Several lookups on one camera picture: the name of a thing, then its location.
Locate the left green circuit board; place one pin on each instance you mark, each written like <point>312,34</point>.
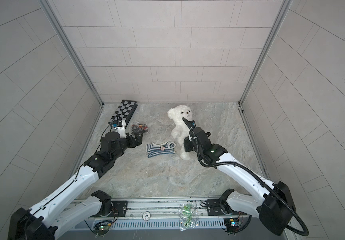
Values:
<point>103,226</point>

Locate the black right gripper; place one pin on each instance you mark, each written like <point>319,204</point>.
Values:
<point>186,142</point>

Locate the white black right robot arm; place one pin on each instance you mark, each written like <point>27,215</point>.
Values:
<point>271,203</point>

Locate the clear bag of green parts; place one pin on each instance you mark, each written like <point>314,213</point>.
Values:
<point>188,217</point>

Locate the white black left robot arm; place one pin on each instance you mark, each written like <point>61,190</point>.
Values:
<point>49,219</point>

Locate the aluminium corner post left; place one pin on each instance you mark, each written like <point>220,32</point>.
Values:
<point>48,11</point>

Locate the folded black white chessboard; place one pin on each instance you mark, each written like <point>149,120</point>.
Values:
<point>124,112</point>

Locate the right green circuit board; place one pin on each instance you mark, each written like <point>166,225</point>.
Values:
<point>231,225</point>

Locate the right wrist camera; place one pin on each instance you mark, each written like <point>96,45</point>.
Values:
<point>192,124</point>

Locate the clear bag of toy bricks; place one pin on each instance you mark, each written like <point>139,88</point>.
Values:
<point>139,128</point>

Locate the green circuit board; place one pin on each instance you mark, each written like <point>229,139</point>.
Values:
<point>103,226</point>
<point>231,225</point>

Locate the aluminium corner post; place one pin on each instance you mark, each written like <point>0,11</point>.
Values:
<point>48,11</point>
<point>270,39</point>

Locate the aluminium corner post right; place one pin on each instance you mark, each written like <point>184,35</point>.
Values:
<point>270,39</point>

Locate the blue white striped shirt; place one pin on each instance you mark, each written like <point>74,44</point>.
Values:
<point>154,150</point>

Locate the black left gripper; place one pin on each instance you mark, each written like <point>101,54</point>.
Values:
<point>138,142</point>

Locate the white teddy bear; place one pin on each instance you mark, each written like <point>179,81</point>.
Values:
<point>180,131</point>

